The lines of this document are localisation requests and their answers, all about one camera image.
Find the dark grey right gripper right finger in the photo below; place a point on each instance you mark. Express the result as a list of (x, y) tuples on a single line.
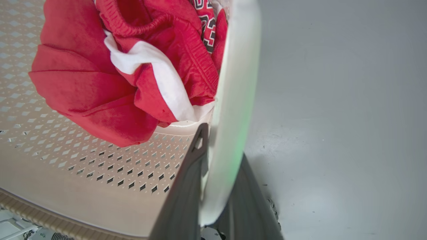
[(248, 206)]

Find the white perforated plastic laundry basket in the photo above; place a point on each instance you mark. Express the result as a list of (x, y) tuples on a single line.
[(233, 100)]

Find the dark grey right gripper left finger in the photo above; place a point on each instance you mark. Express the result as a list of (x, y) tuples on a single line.
[(181, 200)]

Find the red jersey with black numbers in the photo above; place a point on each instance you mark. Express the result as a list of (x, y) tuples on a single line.
[(207, 23)]

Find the red and white garment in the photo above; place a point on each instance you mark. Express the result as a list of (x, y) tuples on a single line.
[(126, 66)]

